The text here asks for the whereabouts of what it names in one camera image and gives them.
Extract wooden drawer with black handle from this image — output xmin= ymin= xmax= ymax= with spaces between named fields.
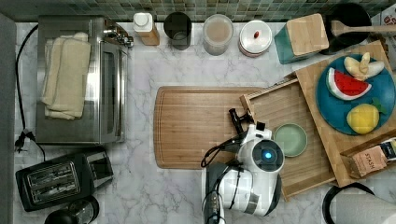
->
xmin=239 ymin=78 xmax=335 ymax=199

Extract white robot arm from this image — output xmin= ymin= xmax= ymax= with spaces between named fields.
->
xmin=201 ymin=122 xmax=285 ymax=224

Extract bamboo cutting board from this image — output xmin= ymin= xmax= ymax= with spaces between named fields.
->
xmin=153 ymin=86 xmax=257 ymax=169

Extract clear jar with powder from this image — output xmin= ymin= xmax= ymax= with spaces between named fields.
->
xmin=203 ymin=14 xmax=233 ymax=56

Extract dark glass jar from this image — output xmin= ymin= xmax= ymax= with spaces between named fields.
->
xmin=163 ymin=12 xmax=192 ymax=50

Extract white lidded round container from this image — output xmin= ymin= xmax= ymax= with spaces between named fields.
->
xmin=238 ymin=20 xmax=273 ymax=58

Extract green ceramic bowl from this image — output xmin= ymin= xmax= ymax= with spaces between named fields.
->
xmin=274 ymin=123 xmax=307 ymax=157

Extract white cap wooden bottle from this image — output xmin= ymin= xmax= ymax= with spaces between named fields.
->
xmin=134 ymin=12 xmax=160 ymax=46

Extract stainless toaster oven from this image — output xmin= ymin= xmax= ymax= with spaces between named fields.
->
xmin=35 ymin=15 xmax=134 ymax=145

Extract teal box with wooden lid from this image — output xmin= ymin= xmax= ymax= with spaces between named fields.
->
xmin=274 ymin=13 xmax=330 ymax=64

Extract blue round plate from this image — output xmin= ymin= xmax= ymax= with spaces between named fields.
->
xmin=316 ymin=54 xmax=395 ymax=135

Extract beige folded towel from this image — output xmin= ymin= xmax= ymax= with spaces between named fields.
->
xmin=41 ymin=32 xmax=91 ymax=119

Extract toy watermelon slice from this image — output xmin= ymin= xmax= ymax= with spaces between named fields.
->
xmin=326 ymin=67 xmax=372 ymax=101

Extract black two-slot toaster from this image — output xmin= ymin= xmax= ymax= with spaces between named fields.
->
xmin=15 ymin=147 xmax=114 ymax=212

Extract black rimmed grey object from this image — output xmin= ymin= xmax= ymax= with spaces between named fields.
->
xmin=321 ymin=182 xmax=396 ymax=224

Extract wooden spoon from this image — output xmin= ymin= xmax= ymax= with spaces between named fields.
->
xmin=331 ymin=21 xmax=396 ymax=36

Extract toy yellow lemon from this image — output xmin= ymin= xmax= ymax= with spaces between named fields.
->
xmin=346 ymin=98 xmax=388 ymax=134

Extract toy peeled banana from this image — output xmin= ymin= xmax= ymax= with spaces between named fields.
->
xmin=344 ymin=52 xmax=385 ymax=81

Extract black pot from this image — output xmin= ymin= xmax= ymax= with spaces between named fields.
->
xmin=320 ymin=3 xmax=372 ymax=55

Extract stash tea box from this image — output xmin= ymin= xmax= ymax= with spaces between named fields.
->
xmin=350 ymin=146 xmax=388 ymax=178

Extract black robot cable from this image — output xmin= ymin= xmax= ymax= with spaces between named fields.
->
xmin=200 ymin=136 xmax=247 ymax=169

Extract black power cable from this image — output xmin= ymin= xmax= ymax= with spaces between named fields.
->
xmin=13 ymin=23 xmax=47 ymax=162

